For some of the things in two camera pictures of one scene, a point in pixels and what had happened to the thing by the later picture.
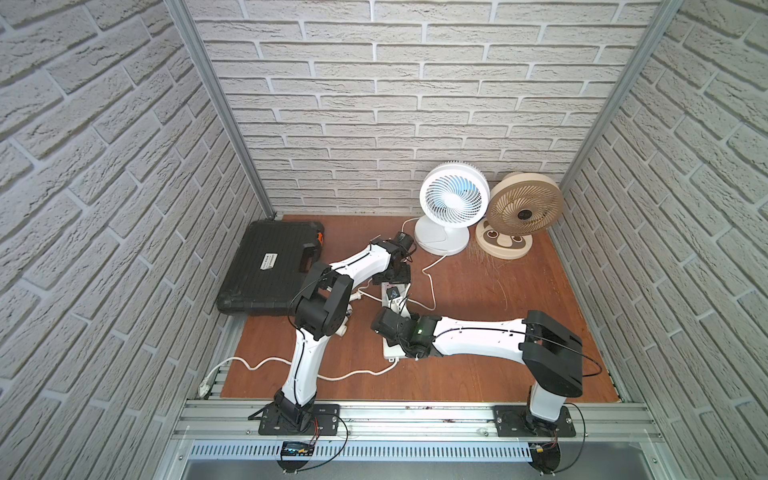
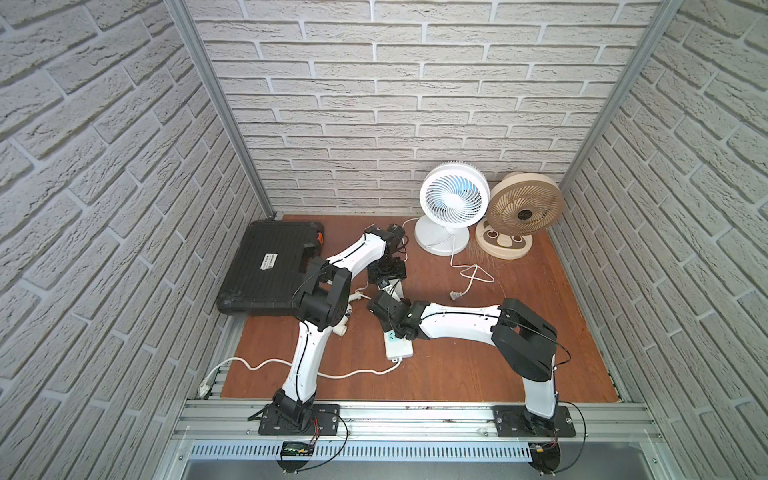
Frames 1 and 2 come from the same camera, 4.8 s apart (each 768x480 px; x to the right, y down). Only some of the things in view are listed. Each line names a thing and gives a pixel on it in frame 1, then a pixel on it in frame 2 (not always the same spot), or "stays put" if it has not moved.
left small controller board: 297,449 stays put
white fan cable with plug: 395,292 to 472,272
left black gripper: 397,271 stays put
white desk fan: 454,196 stays put
